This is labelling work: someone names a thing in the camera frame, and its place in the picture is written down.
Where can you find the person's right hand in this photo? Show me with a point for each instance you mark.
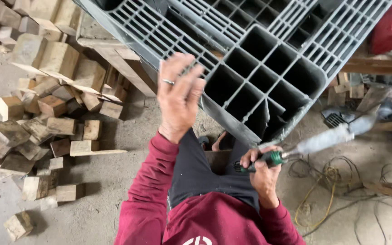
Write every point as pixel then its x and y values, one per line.
pixel 265 178

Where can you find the person's left hand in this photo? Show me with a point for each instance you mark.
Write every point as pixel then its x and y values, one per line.
pixel 177 102

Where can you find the person's right fingers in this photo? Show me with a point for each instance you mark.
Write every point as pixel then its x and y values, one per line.
pixel 259 153

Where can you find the person's left fingers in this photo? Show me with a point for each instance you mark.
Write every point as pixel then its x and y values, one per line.
pixel 179 69

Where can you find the person's right foot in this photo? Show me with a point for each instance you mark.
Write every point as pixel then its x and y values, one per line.
pixel 220 141

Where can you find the person's foot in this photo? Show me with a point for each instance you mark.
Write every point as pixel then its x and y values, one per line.
pixel 203 142
pixel 220 141

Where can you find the long wooden beam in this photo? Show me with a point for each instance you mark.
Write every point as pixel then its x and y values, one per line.
pixel 128 61

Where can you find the person's left foot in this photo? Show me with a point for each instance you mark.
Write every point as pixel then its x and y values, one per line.
pixel 203 142

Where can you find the person's black trousers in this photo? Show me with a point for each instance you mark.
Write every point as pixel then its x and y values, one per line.
pixel 196 170

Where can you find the person's red sweatshirt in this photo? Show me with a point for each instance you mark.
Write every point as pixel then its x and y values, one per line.
pixel 213 221

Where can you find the grey plastic pallet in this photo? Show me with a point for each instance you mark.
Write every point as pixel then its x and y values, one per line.
pixel 267 61

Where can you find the pile of wooden planks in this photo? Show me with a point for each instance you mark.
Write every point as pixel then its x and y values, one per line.
pixel 379 95

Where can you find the thin wooden stick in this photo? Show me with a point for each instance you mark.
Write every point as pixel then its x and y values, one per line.
pixel 390 190

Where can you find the heap of wooden blocks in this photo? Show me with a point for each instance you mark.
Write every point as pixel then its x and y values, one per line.
pixel 46 102

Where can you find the red machine housing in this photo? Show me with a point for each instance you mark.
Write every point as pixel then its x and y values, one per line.
pixel 391 27

